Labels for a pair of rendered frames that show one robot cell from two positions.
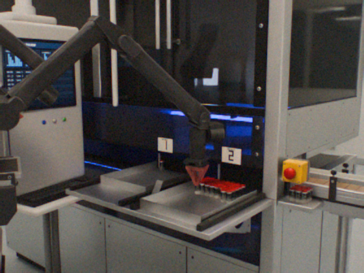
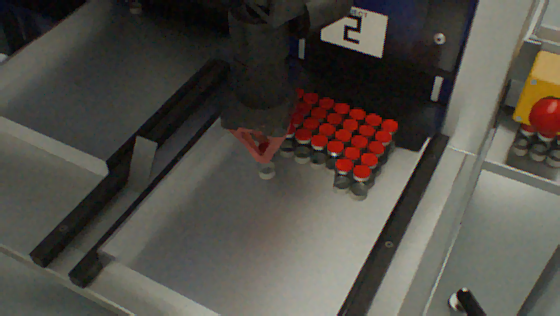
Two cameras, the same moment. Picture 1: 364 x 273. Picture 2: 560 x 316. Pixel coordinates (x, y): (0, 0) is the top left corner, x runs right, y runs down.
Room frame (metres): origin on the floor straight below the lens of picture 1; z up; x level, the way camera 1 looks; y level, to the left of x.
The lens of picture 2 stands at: (0.92, 0.01, 1.44)
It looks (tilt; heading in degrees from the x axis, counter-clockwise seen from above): 47 degrees down; 349
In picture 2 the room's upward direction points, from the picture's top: straight up
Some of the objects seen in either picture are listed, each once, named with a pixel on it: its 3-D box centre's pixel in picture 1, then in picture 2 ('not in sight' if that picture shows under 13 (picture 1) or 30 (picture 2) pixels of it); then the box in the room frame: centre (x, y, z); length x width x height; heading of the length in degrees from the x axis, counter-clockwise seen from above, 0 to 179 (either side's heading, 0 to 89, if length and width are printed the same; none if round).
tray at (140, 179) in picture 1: (151, 176); (113, 66); (1.65, 0.13, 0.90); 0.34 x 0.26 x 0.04; 141
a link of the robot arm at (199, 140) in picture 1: (198, 135); (264, 26); (1.39, -0.06, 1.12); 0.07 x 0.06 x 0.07; 119
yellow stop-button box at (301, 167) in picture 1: (295, 170); (557, 90); (1.37, -0.41, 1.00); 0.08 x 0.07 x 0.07; 141
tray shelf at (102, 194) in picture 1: (171, 194); (183, 146); (1.49, 0.04, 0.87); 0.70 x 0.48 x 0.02; 51
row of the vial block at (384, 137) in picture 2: (221, 188); (325, 128); (1.46, -0.15, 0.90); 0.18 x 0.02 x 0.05; 50
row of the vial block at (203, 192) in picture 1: (214, 191); (310, 149); (1.42, -0.12, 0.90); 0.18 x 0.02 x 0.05; 50
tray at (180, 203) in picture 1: (199, 199); (277, 199); (1.35, -0.07, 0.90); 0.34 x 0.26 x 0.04; 140
